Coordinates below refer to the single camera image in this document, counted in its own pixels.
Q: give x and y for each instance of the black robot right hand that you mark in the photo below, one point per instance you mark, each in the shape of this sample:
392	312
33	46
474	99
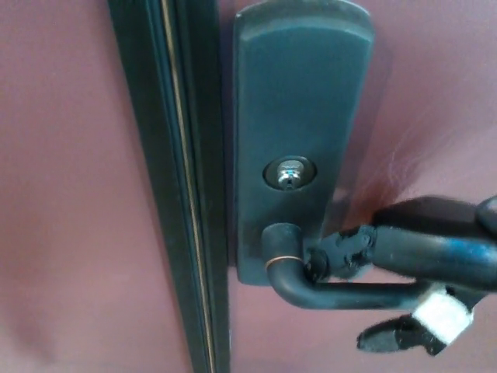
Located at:
435	248

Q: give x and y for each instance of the black door edge seal strip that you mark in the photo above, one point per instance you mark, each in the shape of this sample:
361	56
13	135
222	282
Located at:
174	155

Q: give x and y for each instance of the plain maroon door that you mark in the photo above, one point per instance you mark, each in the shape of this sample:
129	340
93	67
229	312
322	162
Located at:
58	194

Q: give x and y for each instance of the silver lock cylinder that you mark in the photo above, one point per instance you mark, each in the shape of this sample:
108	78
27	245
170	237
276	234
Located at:
289	175

